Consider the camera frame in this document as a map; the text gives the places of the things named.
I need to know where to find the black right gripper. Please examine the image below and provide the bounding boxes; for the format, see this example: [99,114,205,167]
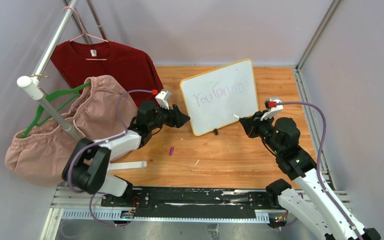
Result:
[240,109,283,156]

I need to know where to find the yellow-framed whiteboard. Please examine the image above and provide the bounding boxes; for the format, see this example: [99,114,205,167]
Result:
[179,58,259,136]

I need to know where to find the red t-shirt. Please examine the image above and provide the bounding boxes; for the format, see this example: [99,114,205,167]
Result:
[50,41,164,106]

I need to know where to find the purple marker cap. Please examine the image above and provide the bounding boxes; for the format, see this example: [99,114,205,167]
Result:
[169,146,175,156]

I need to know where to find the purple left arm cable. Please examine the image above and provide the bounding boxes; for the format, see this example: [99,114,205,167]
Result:
[66,89,158,228]

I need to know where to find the grey aluminium frame post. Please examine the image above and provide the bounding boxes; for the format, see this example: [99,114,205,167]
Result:
[295,0,343,72]

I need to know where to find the green clothes hanger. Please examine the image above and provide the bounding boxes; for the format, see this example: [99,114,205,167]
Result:
[17,76,91,140]

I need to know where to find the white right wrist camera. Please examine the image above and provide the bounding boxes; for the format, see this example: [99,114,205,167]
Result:
[260,96,284,121]

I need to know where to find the silver clothes rack pole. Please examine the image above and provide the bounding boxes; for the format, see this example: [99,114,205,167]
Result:
[16,0,87,143]

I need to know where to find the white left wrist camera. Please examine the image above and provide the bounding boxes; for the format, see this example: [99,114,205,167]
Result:
[155,89,172,110]

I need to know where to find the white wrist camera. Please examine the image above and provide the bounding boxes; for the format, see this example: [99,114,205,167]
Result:
[260,96,284,121]
[155,89,172,110]

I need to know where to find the pink clothes hanger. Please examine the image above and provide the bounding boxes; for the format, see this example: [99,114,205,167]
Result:
[62,6,109,61]

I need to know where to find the pink shorts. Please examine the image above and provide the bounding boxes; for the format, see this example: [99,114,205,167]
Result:
[4,75,140,187]

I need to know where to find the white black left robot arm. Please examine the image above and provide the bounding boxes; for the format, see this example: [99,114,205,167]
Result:
[61,100,191,207]

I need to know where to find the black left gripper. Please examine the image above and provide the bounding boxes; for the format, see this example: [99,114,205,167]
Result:
[148,101,190,131]

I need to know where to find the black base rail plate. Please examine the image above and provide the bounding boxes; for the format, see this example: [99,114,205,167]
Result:
[100,186,287,222]

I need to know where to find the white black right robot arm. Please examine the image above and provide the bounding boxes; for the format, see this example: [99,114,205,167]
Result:
[238,111,381,240]

